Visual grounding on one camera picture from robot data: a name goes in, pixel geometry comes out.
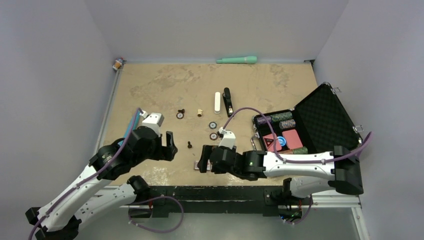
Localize red white staple box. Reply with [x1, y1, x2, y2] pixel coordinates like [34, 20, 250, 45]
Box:
[194, 160, 212, 171]

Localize black stapler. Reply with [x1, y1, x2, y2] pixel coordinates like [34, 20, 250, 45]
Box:
[222, 87, 234, 118]

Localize white stapler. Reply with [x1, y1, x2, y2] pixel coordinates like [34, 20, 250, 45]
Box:
[214, 91, 221, 114]

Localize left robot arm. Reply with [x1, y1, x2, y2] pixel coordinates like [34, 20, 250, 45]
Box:
[25, 126, 178, 240]

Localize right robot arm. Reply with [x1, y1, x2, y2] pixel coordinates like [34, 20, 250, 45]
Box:
[196, 145, 364, 204]

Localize orange 100 poker chip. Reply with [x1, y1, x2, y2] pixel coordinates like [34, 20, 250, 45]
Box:
[209, 132, 218, 141]

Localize brown 100 poker chip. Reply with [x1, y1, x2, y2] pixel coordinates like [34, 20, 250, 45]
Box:
[176, 112, 185, 120]

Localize blue 50 poker chip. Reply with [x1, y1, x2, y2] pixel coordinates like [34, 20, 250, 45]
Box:
[208, 121, 217, 130]

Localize blue marker pen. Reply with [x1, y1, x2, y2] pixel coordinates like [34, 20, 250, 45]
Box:
[118, 107, 143, 147]

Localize pink playing card deck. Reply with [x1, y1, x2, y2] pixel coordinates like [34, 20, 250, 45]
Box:
[262, 133, 283, 152]

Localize blue dealer button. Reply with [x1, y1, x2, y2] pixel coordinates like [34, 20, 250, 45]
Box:
[277, 136, 287, 147]

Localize small orange bottle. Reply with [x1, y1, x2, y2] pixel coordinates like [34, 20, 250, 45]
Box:
[112, 57, 125, 71]

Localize green marker pen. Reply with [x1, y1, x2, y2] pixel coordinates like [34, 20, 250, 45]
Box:
[215, 56, 258, 65]

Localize black poker chip case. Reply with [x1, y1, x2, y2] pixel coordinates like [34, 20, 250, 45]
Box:
[252, 82, 363, 154]

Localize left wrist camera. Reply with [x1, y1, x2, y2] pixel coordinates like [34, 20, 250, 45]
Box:
[140, 112, 165, 137]

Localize purple loop cable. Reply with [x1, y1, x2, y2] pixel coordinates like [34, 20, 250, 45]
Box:
[128, 195, 185, 234]

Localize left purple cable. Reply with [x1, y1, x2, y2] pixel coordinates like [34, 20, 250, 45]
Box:
[28, 107, 144, 240]

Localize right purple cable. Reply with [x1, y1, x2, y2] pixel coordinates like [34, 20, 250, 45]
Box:
[221, 106, 374, 165]

